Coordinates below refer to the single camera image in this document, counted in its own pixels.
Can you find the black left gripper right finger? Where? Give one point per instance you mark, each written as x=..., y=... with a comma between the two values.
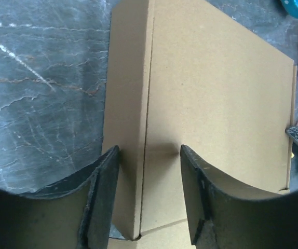
x=223, y=212

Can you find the brown cardboard box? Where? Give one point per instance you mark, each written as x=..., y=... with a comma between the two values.
x=183, y=72

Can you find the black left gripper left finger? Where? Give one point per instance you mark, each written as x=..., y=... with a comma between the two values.
x=75, y=212

